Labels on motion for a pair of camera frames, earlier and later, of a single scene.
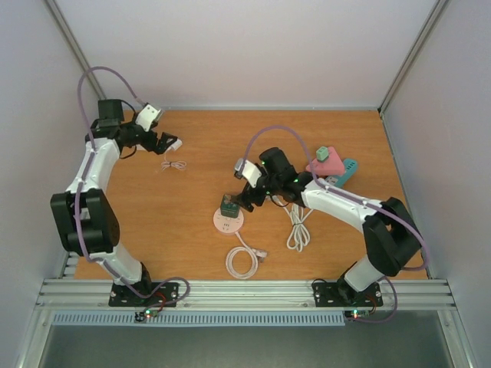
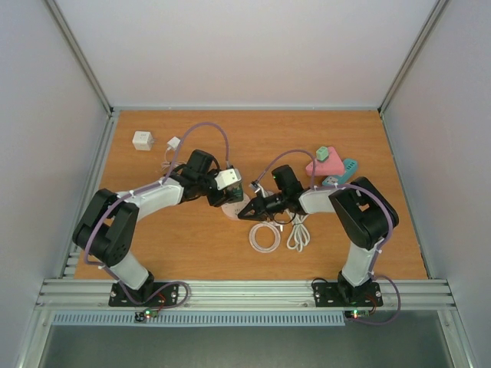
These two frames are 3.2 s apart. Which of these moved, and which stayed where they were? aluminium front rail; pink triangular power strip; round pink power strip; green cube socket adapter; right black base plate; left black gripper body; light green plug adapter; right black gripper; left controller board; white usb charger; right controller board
Moved: green cube socket adapter; left black gripper body; right black gripper; round pink power strip
Stayed: light green plug adapter; left controller board; right black base plate; aluminium front rail; right controller board; pink triangular power strip; white usb charger
